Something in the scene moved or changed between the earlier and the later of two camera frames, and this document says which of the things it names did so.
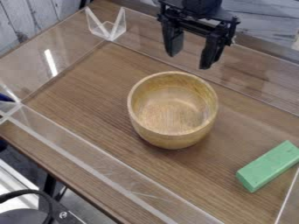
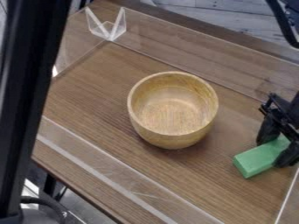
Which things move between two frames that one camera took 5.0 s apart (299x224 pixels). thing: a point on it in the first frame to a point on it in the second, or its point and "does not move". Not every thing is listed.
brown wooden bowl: [172, 108] does not move
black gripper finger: [211, 50] to [269, 130]
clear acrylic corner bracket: [106, 31] does not move
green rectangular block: [268, 166] to [259, 157]
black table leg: [49, 185] does not move
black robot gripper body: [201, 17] to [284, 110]
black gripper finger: [172, 37] to [288, 157]
